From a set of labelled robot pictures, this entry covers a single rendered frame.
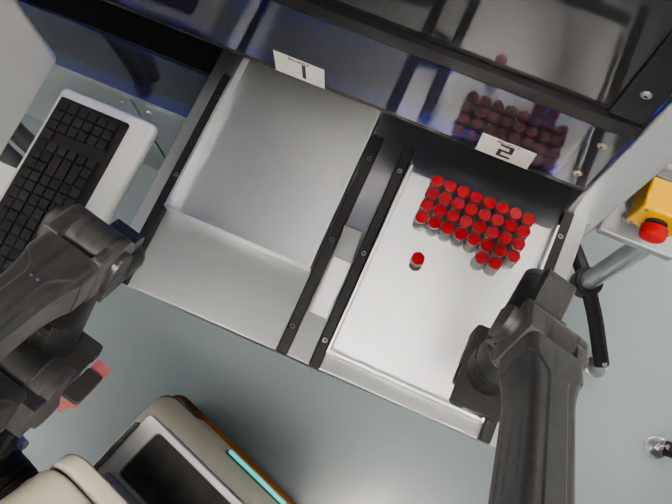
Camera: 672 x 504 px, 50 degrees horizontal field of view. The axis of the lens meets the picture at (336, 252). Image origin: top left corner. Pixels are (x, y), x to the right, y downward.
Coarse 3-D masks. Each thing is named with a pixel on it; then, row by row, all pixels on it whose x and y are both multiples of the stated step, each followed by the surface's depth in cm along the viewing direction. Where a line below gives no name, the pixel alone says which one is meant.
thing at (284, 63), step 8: (280, 56) 112; (288, 56) 111; (280, 64) 114; (288, 64) 113; (296, 64) 112; (304, 64) 111; (288, 72) 115; (296, 72) 114; (312, 72) 112; (320, 72) 111; (304, 80) 116; (312, 80) 115; (320, 80) 113
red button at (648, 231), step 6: (648, 222) 108; (654, 222) 108; (642, 228) 109; (648, 228) 108; (654, 228) 107; (660, 228) 107; (666, 228) 108; (642, 234) 109; (648, 234) 108; (654, 234) 107; (660, 234) 107; (666, 234) 108; (648, 240) 109; (654, 240) 108; (660, 240) 108
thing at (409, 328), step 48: (384, 240) 120; (432, 240) 120; (528, 240) 121; (384, 288) 118; (432, 288) 118; (480, 288) 118; (336, 336) 114; (384, 336) 116; (432, 336) 116; (432, 384) 114
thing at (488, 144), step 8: (488, 136) 108; (480, 144) 111; (488, 144) 110; (496, 144) 109; (504, 144) 108; (512, 144) 107; (488, 152) 112; (520, 152) 108; (528, 152) 107; (504, 160) 112; (512, 160) 111; (520, 160) 110; (528, 160) 109
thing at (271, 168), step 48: (240, 96) 127; (288, 96) 127; (336, 96) 127; (240, 144) 125; (288, 144) 125; (336, 144) 125; (192, 192) 123; (240, 192) 123; (288, 192) 123; (336, 192) 123; (240, 240) 119; (288, 240) 120
